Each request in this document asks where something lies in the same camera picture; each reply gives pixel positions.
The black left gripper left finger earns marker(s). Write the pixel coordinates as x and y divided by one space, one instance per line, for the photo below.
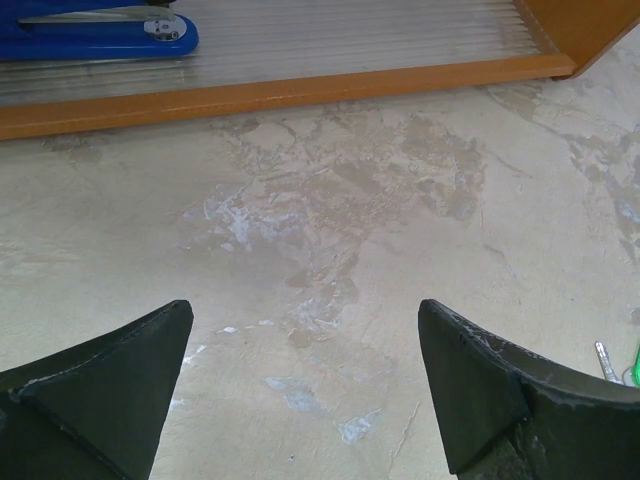
95 410

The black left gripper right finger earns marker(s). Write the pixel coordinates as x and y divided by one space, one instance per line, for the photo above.
504 412

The blue stapler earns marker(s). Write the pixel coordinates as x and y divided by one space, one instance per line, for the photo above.
94 30

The orange wooden shelf rack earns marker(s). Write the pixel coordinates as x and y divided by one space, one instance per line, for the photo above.
259 55

